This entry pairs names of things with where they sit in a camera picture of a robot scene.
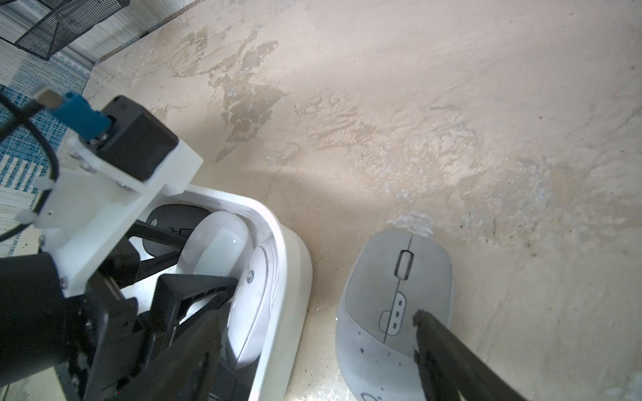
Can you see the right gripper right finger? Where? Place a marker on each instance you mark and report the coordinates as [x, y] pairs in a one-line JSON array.
[[449, 370]]

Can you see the grey speckled mouse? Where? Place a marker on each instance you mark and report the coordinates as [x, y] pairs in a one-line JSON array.
[[397, 274]]

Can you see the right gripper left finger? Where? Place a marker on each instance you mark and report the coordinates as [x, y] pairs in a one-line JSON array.
[[167, 359]]

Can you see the glossy white mouse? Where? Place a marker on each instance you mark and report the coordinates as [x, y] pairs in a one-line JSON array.
[[219, 246]]

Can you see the black wire shelf rack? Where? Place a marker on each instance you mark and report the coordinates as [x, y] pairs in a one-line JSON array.
[[67, 21]]

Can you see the black mouse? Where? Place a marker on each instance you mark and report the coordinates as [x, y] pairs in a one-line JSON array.
[[178, 219]]

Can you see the matte white mouse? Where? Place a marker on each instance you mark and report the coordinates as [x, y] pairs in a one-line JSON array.
[[250, 312]]

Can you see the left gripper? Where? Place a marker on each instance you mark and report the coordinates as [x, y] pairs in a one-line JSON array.
[[96, 342]]

